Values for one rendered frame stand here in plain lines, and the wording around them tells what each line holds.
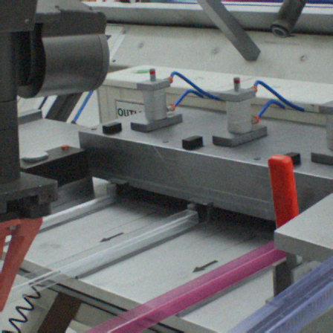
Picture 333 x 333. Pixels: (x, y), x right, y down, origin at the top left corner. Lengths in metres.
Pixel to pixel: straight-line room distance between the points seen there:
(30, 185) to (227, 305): 0.16
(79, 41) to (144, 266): 0.19
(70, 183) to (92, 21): 0.26
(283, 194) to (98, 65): 0.17
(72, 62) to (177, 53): 0.50
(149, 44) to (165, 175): 0.38
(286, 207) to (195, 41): 0.56
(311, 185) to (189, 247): 0.11
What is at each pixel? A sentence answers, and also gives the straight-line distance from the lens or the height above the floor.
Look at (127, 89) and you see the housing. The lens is 1.04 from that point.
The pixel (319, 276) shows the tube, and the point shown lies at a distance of 0.39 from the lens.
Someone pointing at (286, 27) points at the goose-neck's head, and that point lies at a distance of 0.74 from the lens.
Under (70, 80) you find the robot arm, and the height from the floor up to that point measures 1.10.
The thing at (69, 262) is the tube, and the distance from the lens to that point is 0.70.
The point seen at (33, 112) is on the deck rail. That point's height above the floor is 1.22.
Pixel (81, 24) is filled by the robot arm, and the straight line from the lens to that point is 0.65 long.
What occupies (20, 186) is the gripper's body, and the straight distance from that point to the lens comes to 0.60.
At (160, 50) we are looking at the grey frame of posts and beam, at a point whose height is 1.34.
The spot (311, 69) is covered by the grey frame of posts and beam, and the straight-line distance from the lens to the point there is 0.99.
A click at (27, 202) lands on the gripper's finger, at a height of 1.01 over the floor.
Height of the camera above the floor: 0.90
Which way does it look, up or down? 16 degrees up
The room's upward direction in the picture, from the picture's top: 28 degrees clockwise
